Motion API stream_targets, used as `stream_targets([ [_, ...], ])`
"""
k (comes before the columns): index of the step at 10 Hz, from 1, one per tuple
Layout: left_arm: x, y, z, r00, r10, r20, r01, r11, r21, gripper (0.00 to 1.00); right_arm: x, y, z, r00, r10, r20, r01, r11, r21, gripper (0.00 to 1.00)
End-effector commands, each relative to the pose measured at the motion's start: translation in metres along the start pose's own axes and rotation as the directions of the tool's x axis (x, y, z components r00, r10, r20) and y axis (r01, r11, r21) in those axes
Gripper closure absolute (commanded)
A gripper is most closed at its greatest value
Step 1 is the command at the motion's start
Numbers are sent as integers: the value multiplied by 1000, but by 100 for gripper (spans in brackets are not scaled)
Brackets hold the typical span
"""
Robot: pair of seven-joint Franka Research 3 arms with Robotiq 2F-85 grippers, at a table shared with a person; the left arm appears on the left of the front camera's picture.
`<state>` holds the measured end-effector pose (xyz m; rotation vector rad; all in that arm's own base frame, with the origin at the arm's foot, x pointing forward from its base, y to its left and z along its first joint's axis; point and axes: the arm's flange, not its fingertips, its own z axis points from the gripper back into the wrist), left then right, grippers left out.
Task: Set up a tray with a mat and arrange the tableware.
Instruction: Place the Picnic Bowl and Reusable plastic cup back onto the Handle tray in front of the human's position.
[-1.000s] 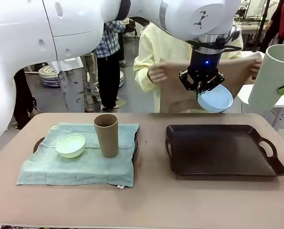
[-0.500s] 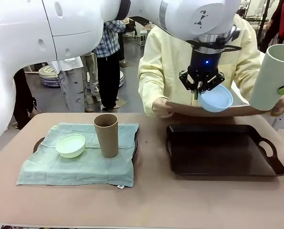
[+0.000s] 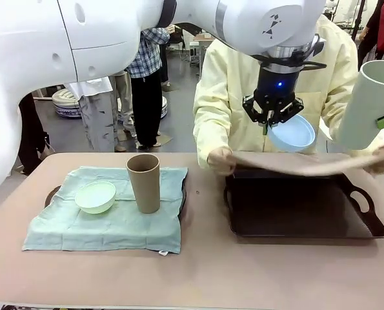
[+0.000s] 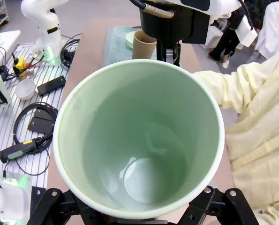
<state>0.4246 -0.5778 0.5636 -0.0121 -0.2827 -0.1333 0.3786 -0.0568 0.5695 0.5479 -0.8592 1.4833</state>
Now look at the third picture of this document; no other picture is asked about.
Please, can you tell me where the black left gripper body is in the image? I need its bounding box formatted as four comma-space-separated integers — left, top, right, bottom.
254, 66, 301, 112

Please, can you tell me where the light blue bowl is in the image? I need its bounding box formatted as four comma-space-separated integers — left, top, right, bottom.
267, 114, 317, 154

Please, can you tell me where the tall light green cup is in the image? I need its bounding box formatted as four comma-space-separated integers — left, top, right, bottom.
337, 59, 384, 150

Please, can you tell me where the beige cloth mat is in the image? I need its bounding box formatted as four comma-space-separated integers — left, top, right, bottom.
225, 150, 384, 178

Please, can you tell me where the tall brown cup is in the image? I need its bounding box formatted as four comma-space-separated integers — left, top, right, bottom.
126, 154, 161, 214

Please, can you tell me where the light green bowl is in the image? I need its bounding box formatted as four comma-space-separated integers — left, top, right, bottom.
74, 180, 117, 215

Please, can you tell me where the green cloth mat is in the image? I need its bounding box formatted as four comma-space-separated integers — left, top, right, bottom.
21, 166, 188, 257

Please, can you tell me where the person's right forearm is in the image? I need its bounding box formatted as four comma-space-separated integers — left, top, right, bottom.
193, 103, 233, 162

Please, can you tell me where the dark brown serving tray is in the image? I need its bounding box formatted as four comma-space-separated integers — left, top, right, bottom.
44, 172, 188, 218
223, 169, 384, 240

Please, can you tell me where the person's right hand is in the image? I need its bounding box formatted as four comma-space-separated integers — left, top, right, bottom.
207, 147, 238, 176

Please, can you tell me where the person in yellow shirt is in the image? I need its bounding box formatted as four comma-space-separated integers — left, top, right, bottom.
193, 14, 361, 169

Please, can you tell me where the white side table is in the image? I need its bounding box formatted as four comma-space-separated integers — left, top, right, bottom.
317, 122, 341, 141

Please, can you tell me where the background work table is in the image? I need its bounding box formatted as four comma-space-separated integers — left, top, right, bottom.
193, 32, 219, 81

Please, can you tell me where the person in plaid shirt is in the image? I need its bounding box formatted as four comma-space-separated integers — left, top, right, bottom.
112, 27, 172, 149

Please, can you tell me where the person in white shirt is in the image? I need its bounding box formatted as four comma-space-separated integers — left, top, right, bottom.
64, 77, 119, 152

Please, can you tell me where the white ribbed round object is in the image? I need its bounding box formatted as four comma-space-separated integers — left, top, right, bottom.
51, 89, 83, 119

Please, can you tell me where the person in dark patterned top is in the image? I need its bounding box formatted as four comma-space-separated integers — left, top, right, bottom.
17, 93, 54, 176

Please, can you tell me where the black braided cable sleeve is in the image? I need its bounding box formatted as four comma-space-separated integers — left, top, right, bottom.
156, 0, 179, 29

